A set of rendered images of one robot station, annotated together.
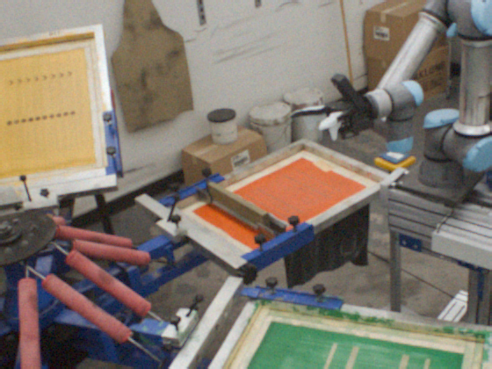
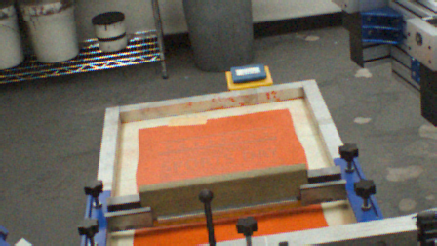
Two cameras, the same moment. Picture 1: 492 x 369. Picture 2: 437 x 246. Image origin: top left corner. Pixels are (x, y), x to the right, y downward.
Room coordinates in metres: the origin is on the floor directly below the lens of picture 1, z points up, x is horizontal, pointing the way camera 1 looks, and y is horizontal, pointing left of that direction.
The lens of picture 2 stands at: (1.30, 1.46, 1.94)
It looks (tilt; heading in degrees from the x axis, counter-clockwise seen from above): 25 degrees down; 307
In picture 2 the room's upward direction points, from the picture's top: 8 degrees counter-clockwise
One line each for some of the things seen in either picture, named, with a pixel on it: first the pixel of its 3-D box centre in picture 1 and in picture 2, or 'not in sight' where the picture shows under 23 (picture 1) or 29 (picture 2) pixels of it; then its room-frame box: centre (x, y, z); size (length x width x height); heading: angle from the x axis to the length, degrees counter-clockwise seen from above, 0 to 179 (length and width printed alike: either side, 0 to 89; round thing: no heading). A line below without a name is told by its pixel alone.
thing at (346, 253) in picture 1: (323, 243); not in sight; (2.29, -0.11, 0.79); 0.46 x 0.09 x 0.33; 128
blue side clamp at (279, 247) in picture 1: (278, 246); (358, 199); (2.04, 0.07, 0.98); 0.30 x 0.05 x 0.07; 128
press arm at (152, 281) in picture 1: (196, 258); not in sight; (2.14, 0.39, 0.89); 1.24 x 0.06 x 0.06; 128
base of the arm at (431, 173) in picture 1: (441, 163); not in sight; (1.94, -0.49, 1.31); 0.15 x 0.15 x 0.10
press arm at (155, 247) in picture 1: (162, 245); not in sight; (2.06, 0.49, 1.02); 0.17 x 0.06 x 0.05; 128
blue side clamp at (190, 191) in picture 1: (193, 194); (98, 236); (2.47, 0.41, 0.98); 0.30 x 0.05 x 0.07; 128
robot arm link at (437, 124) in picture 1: (444, 132); not in sight; (1.93, -0.50, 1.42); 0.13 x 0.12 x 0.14; 26
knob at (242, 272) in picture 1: (245, 272); (421, 231); (1.85, 0.18, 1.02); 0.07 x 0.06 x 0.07; 128
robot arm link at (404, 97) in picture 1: (400, 98); not in sight; (1.70, -0.32, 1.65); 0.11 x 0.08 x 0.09; 116
